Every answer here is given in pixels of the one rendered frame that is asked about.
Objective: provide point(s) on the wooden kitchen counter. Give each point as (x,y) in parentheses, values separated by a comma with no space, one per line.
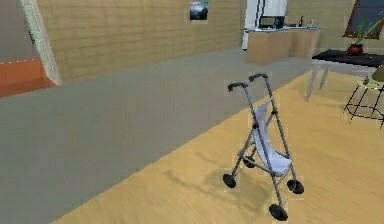
(280,45)

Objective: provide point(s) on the black top dining table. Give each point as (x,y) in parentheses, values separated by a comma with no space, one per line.
(350,60)

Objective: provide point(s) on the houseplant in red pot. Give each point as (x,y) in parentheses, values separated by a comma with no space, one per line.
(356,48)

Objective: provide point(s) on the grey folding stroller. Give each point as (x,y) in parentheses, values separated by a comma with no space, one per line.
(266,156)

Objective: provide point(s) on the framed landscape picture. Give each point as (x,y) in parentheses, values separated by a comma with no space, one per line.
(198,10)

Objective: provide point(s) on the black microwave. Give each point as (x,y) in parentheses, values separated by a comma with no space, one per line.
(271,22)

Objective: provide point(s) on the white fridge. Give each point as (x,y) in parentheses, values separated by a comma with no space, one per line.
(266,8)

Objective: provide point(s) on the pale room door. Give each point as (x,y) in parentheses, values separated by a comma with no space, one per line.
(41,41)

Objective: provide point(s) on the brown framed window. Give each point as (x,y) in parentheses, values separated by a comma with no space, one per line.
(366,15)

